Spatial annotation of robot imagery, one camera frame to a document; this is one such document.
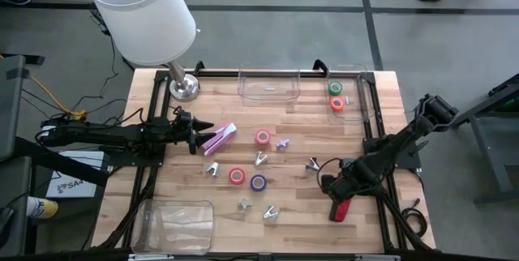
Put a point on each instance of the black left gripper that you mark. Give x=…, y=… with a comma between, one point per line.
x=186, y=131

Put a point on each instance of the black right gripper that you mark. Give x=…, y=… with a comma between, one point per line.
x=348, y=182

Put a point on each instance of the pink stapler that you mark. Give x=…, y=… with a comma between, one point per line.
x=219, y=139

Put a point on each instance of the red stapler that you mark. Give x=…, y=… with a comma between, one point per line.
x=342, y=210

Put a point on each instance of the red tape roll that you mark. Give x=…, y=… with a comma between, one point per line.
x=230, y=176

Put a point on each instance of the pink tape roll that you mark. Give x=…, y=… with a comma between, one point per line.
x=257, y=136

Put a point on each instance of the silver staple remover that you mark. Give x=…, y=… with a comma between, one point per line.
x=270, y=212
x=260, y=159

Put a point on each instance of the purple tape roll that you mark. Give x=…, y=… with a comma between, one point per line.
x=252, y=182

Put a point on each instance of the purple staple remover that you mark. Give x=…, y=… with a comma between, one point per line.
x=282, y=144

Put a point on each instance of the orange tape roll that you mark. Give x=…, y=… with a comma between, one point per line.
x=332, y=103

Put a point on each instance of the green staple remover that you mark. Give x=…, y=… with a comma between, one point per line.
x=245, y=203

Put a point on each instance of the green tape roll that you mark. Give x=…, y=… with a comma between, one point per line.
x=330, y=88

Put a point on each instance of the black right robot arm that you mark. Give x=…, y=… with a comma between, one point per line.
x=405, y=139

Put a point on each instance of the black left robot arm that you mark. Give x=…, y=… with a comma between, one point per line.
x=101, y=133

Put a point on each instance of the black clamp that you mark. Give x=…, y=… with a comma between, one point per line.
x=320, y=66
x=198, y=67

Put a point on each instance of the clear plastic bin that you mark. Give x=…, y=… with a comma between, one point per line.
x=280, y=84
x=174, y=228
x=353, y=78

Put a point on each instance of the silver table lamp white shade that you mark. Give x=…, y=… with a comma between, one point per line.
x=142, y=14

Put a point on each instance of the white printed sign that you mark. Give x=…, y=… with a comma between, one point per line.
x=75, y=186

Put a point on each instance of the black power adapter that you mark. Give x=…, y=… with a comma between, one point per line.
x=102, y=27

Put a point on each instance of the black diagonal beam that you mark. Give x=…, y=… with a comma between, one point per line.
x=61, y=163

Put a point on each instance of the dark grey metal cart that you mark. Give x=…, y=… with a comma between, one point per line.
x=496, y=172

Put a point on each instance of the yellow and white can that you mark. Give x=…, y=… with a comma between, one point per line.
x=42, y=208

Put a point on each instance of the dark grey case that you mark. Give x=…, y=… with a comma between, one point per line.
x=14, y=188
x=10, y=107

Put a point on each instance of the black aluminium frame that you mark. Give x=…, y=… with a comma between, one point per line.
x=306, y=74

